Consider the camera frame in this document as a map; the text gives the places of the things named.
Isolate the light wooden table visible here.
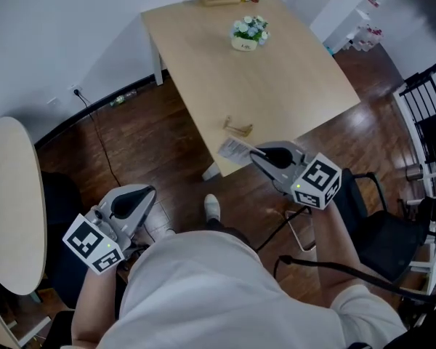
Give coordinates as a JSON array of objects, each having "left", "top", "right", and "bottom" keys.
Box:
[{"left": 140, "top": 0, "right": 361, "bottom": 181}]

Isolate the thick black device cable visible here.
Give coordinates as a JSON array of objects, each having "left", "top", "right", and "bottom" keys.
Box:
[{"left": 278, "top": 254, "right": 436, "bottom": 303}]

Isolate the black metal rack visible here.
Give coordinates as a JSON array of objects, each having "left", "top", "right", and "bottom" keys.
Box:
[{"left": 399, "top": 61, "right": 436, "bottom": 196}]

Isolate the person's leg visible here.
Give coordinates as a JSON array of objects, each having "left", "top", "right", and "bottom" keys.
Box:
[{"left": 206, "top": 216, "right": 254, "bottom": 249}]

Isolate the white pot with flowers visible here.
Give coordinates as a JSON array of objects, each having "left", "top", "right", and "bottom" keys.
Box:
[{"left": 229, "top": 15, "right": 271, "bottom": 52}]

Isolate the person's left forearm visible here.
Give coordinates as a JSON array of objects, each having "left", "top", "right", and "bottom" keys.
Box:
[{"left": 70, "top": 265, "right": 121, "bottom": 345}]

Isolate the black chair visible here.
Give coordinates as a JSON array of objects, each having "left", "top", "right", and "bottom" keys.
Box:
[
  {"left": 285, "top": 168, "right": 435, "bottom": 286},
  {"left": 39, "top": 171, "right": 86, "bottom": 310}
]

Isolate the white metal rack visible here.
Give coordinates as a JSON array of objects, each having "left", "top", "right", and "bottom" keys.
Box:
[{"left": 406, "top": 165, "right": 436, "bottom": 294}]

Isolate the person's white shoe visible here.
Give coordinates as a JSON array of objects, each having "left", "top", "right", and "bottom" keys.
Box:
[{"left": 203, "top": 193, "right": 222, "bottom": 222}]

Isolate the person's right forearm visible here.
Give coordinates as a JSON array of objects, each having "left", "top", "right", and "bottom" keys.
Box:
[{"left": 310, "top": 200, "right": 364, "bottom": 309}]

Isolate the green plastic bottle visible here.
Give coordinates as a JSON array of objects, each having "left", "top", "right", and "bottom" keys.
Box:
[{"left": 110, "top": 89, "right": 137, "bottom": 108}]

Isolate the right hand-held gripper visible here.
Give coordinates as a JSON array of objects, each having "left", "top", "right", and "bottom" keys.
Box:
[{"left": 249, "top": 140, "right": 343, "bottom": 211}]

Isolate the round wooden table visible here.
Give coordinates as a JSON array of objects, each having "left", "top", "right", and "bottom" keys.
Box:
[{"left": 0, "top": 116, "right": 48, "bottom": 297}]

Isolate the thin black plug cable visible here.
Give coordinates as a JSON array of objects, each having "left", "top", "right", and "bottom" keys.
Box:
[{"left": 73, "top": 89, "right": 124, "bottom": 189}]

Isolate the white shelf with items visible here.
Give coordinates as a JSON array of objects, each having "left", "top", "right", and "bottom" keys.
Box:
[{"left": 343, "top": 0, "right": 386, "bottom": 54}]

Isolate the person's white shirt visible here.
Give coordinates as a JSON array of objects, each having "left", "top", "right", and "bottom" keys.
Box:
[{"left": 100, "top": 230, "right": 410, "bottom": 349}]

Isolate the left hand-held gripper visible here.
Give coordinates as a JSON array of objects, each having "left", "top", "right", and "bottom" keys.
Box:
[{"left": 62, "top": 183, "right": 158, "bottom": 276}]

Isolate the white printed table card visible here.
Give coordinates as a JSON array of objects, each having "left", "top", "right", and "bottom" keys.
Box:
[{"left": 217, "top": 135, "right": 259, "bottom": 166}]

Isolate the small wooden stand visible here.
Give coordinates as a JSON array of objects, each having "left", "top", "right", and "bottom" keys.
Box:
[{"left": 223, "top": 114, "right": 254, "bottom": 137}]

